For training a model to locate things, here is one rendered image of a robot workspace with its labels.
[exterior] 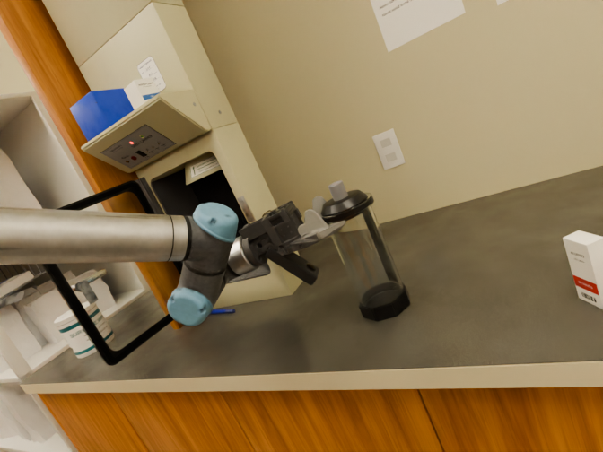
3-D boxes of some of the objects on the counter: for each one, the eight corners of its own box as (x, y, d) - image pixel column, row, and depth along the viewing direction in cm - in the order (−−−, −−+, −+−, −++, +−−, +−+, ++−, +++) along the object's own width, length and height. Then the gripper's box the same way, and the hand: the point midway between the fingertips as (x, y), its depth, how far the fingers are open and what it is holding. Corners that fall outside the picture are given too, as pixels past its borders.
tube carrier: (408, 281, 77) (371, 187, 72) (414, 308, 67) (371, 202, 62) (359, 295, 80) (321, 206, 75) (357, 323, 70) (313, 223, 65)
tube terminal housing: (250, 270, 136) (147, 65, 119) (326, 252, 120) (218, 11, 102) (209, 309, 116) (77, 68, 99) (292, 294, 99) (152, 0, 82)
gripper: (225, 242, 67) (326, 192, 61) (252, 217, 82) (336, 174, 75) (249, 282, 69) (350, 237, 62) (271, 250, 83) (354, 211, 77)
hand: (345, 218), depth 70 cm, fingers closed on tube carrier, 9 cm apart
